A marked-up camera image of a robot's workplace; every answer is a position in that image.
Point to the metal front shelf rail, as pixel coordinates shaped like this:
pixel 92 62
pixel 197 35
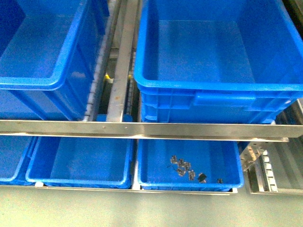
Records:
pixel 141 130

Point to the blue middle empty bin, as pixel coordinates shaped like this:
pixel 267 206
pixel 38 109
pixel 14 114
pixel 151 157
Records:
pixel 48 54

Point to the blue target bin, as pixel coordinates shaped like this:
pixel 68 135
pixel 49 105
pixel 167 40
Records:
pixel 217 61

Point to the pile of small metal clips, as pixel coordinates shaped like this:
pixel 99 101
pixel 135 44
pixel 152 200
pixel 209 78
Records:
pixel 182 167

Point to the metal divider rail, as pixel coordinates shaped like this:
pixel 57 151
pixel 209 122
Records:
pixel 118 93

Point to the lower blue bin with clips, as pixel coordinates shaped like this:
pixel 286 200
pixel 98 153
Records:
pixel 219 160

